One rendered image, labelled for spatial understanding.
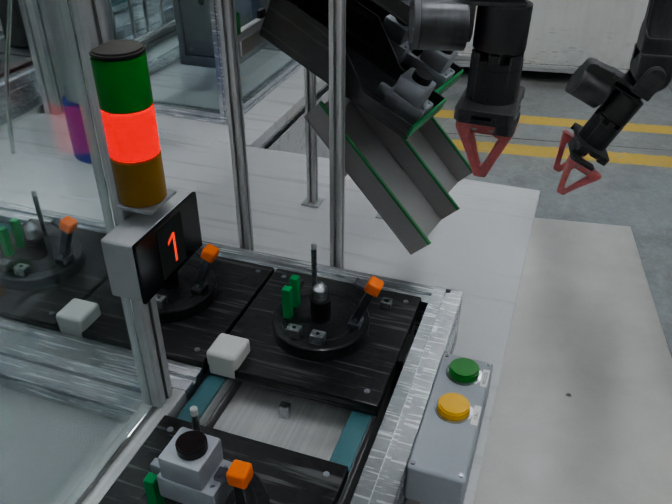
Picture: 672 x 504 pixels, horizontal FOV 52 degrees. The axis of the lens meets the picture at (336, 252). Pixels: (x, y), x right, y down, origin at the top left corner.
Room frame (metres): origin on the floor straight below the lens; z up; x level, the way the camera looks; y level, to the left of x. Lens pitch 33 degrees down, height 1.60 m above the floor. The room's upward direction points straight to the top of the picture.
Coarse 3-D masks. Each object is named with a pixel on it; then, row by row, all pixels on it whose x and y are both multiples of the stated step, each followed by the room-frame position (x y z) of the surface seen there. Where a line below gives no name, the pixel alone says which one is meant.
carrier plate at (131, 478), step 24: (168, 432) 0.57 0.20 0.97; (216, 432) 0.57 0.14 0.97; (144, 456) 0.54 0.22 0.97; (240, 456) 0.54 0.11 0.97; (264, 456) 0.54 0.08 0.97; (288, 456) 0.54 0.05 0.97; (312, 456) 0.54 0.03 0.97; (120, 480) 0.50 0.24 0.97; (264, 480) 0.50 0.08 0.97; (288, 480) 0.50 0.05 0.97; (312, 480) 0.50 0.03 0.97; (336, 480) 0.50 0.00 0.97
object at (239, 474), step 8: (232, 464) 0.44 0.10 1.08; (240, 464) 0.44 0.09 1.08; (248, 464) 0.44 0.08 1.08; (216, 472) 0.44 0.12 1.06; (224, 472) 0.44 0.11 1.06; (232, 472) 0.43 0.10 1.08; (240, 472) 0.43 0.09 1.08; (248, 472) 0.43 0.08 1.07; (216, 480) 0.43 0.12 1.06; (224, 480) 0.43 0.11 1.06; (232, 480) 0.42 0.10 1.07; (240, 480) 0.42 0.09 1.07; (248, 480) 0.43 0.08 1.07; (240, 488) 0.42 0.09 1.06; (248, 488) 0.43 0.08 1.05; (240, 496) 0.43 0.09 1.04; (248, 496) 0.43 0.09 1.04
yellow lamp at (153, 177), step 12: (156, 156) 0.62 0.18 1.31; (120, 168) 0.61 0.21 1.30; (132, 168) 0.60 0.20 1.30; (144, 168) 0.61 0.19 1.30; (156, 168) 0.62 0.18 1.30; (120, 180) 0.61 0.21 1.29; (132, 180) 0.60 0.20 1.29; (144, 180) 0.61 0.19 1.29; (156, 180) 0.62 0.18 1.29; (120, 192) 0.61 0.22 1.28; (132, 192) 0.60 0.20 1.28; (144, 192) 0.61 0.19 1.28; (156, 192) 0.61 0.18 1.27; (132, 204) 0.61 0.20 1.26; (144, 204) 0.61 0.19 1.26
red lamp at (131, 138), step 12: (108, 120) 0.61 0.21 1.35; (120, 120) 0.60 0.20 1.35; (132, 120) 0.61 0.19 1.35; (144, 120) 0.61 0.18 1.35; (108, 132) 0.61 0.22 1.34; (120, 132) 0.60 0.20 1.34; (132, 132) 0.61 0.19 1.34; (144, 132) 0.61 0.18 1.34; (156, 132) 0.63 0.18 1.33; (108, 144) 0.61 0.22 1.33; (120, 144) 0.61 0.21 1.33; (132, 144) 0.61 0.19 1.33; (144, 144) 0.61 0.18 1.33; (156, 144) 0.62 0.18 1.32; (120, 156) 0.61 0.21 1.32; (132, 156) 0.61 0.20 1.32; (144, 156) 0.61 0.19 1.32
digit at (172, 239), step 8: (176, 216) 0.64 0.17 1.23; (168, 224) 0.62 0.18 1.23; (176, 224) 0.63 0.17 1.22; (160, 232) 0.60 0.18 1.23; (168, 232) 0.62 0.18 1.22; (176, 232) 0.63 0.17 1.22; (160, 240) 0.60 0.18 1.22; (168, 240) 0.62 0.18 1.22; (176, 240) 0.63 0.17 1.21; (160, 248) 0.60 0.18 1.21; (168, 248) 0.61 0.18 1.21; (176, 248) 0.63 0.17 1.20; (184, 248) 0.64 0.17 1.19; (160, 256) 0.60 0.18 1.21; (168, 256) 0.61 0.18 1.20; (176, 256) 0.63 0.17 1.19; (184, 256) 0.64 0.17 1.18; (168, 264) 0.61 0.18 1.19; (176, 264) 0.62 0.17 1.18; (168, 272) 0.61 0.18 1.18
